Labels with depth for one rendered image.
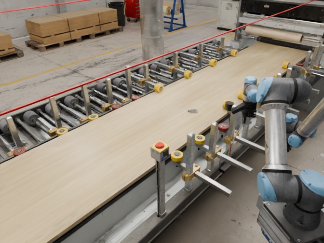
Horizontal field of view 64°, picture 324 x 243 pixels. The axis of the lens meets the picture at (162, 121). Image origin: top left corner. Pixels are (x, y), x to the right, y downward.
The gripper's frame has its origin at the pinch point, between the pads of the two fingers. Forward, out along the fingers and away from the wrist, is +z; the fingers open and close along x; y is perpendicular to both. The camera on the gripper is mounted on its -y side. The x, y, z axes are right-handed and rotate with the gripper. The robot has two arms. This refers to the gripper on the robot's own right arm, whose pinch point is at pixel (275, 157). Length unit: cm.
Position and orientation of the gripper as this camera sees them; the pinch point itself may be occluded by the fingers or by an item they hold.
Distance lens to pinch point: 199.2
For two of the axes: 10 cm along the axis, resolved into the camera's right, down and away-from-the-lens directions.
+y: 7.3, 3.6, -5.8
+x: 6.8, -4.0, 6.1
